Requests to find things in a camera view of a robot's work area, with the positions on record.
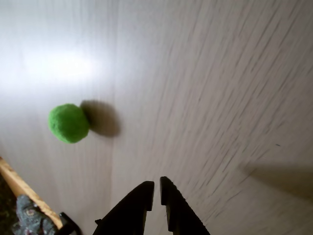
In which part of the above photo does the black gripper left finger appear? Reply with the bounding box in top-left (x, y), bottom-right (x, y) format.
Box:
top-left (92, 180), bottom-right (155, 235)

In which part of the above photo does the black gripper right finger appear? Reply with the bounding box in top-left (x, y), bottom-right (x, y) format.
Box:
top-left (159, 176), bottom-right (211, 235)

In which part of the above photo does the black curved bracket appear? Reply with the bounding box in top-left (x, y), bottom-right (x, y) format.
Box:
top-left (57, 211), bottom-right (83, 235)

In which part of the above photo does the grey patterned fabric item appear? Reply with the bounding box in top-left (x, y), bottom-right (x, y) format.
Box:
top-left (11, 194), bottom-right (59, 235)

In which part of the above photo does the green pompom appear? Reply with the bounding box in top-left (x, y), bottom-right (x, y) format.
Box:
top-left (47, 103), bottom-right (90, 144)

